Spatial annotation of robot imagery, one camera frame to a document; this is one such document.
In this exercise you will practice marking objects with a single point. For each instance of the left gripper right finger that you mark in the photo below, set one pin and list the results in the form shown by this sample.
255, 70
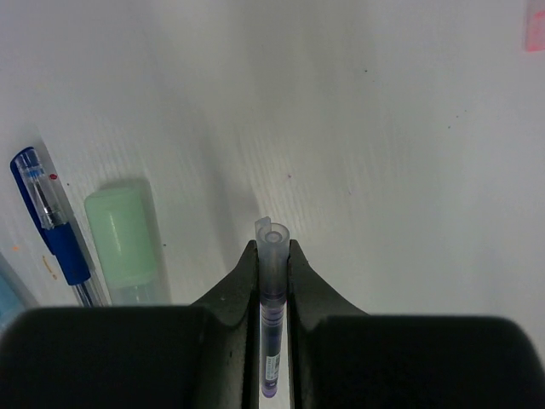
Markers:
342, 357

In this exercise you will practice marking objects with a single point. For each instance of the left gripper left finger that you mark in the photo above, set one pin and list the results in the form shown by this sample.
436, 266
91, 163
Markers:
201, 355

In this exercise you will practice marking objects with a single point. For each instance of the clear pen cap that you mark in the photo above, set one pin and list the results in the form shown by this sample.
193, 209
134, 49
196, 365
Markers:
273, 249

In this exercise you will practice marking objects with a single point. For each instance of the green highlighter cap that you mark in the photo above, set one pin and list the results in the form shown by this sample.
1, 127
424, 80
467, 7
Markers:
124, 229

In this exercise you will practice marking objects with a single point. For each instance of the blue ballpoint pen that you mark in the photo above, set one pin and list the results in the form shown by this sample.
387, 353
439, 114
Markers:
52, 215

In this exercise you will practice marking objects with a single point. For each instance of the pink highlighter cap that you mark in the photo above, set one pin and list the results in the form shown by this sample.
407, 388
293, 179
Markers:
534, 26

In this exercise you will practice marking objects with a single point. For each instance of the purple gel pen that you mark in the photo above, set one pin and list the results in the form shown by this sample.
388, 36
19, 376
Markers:
272, 317

